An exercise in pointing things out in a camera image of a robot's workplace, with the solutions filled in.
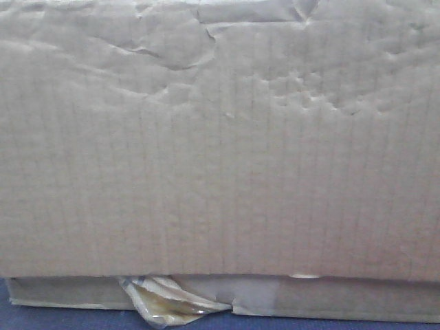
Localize brown corrugated cardboard box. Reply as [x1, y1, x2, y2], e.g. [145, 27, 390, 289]
[1, 1, 439, 323]

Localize peeling clear packing tape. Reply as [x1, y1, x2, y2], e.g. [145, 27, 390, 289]
[116, 276, 232, 329]

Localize blue fabric table cover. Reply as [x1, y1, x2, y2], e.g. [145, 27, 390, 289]
[1, 280, 439, 330]

